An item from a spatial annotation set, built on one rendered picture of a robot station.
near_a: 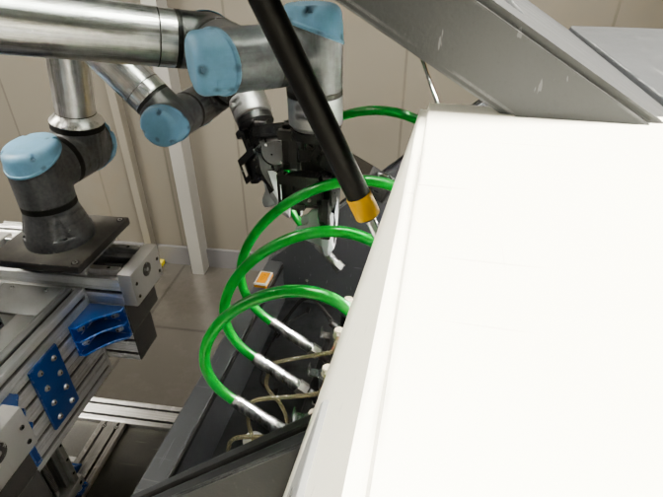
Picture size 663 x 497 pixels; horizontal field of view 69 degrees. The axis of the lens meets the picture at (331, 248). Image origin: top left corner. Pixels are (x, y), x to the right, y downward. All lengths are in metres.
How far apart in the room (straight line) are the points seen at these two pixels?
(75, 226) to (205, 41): 0.72
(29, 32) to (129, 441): 1.43
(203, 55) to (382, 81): 1.74
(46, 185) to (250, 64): 0.69
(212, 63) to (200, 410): 0.57
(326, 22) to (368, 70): 1.66
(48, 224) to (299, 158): 0.68
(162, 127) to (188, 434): 0.52
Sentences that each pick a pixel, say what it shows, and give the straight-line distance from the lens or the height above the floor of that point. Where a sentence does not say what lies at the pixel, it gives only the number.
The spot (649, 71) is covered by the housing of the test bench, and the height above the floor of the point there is 1.50.
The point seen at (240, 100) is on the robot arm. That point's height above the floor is 1.37.
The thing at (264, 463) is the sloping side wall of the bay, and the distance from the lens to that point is 0.57.
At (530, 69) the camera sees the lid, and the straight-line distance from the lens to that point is 0.27.
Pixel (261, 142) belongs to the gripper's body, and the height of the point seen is 1.31.
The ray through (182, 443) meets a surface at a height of 0.95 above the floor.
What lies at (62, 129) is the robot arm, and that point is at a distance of 1.25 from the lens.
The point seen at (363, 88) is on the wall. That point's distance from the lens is 2.30.
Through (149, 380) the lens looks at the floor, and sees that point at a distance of 2.33.
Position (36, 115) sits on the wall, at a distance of 2.99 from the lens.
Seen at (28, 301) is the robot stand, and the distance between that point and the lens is 1.28.
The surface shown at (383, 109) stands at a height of 1.42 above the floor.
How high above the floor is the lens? 1.63
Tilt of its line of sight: 33 degrees down
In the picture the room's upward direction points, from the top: straight up
